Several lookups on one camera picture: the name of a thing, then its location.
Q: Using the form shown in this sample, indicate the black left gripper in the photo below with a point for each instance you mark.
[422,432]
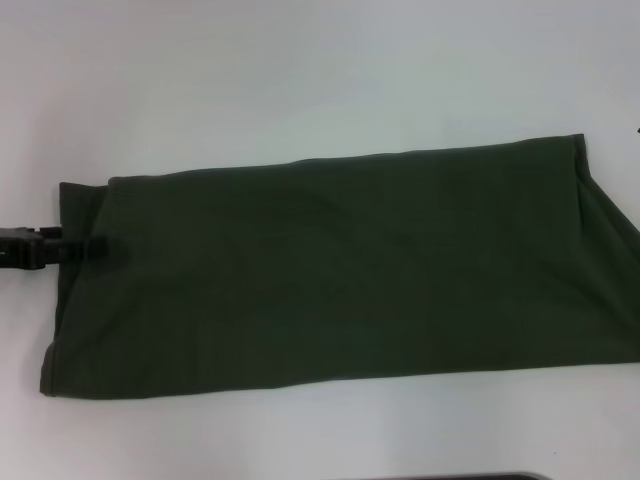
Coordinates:
[22,247]

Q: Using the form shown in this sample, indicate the dark green FREE t-shirt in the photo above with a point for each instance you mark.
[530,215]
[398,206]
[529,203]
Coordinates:
[325,280]

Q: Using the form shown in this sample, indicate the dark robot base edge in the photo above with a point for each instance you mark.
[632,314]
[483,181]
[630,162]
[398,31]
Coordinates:
[440,476]

